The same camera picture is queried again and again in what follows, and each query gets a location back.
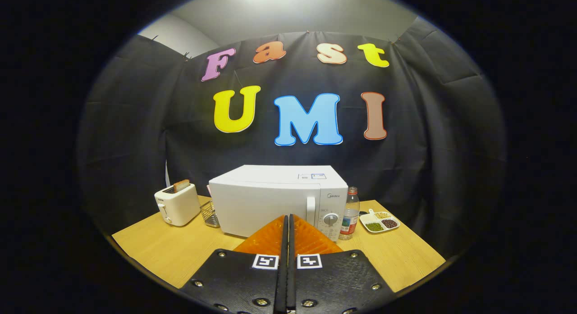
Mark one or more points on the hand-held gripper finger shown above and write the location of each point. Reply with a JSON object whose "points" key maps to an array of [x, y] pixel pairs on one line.
{"points": [[282, 282], [292, 282]]}

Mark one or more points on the white microwave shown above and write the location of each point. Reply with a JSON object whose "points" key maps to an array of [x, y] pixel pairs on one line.
{"points": [[261, 201]]}

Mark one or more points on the clear plastic water bottle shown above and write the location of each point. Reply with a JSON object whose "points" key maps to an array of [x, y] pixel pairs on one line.
{"points": [[350, 215]]}

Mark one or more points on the white divided dish of beans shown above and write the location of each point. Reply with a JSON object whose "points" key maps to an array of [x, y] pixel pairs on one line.
{"points": [[379, 221]]}

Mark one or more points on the white toaster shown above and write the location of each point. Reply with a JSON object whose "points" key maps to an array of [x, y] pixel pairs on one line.
{"points": [[178, 208]]}

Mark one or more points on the brown toast slice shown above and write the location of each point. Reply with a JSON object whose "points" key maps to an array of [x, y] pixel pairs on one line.
{"points": [[181, 185]]}

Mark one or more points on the black backdrop cloth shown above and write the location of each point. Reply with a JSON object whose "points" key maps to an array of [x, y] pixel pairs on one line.
{"points": [[135, 125]]}

